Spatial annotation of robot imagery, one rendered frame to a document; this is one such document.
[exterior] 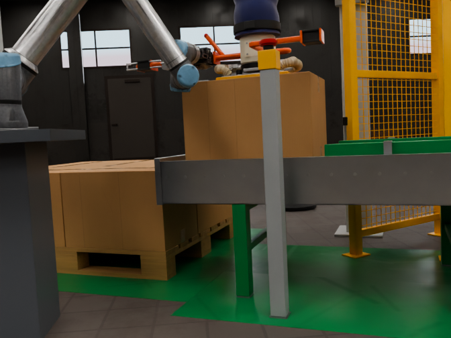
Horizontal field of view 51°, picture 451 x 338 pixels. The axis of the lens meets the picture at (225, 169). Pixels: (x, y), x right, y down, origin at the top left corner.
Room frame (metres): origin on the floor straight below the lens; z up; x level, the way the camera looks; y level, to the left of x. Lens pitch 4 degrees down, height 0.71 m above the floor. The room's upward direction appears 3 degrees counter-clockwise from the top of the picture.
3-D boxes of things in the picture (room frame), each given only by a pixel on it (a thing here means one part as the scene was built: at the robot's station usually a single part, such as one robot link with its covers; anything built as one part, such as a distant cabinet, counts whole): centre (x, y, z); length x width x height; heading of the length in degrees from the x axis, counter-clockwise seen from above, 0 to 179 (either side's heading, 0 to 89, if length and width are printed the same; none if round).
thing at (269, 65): (1.77, -0.18, 0.50); 0.07 x 0.07 x 1.00; 69
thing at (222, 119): (2.31, -0.17, 0.75); 0.60 x 0.40 x 0.40; 69
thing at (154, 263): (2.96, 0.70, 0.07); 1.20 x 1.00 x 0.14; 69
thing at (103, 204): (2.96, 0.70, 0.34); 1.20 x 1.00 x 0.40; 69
